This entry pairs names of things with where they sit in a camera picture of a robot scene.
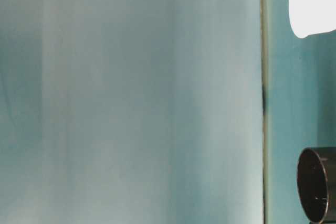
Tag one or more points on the black cylindrical cup holder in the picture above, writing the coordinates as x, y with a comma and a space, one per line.
316, 183

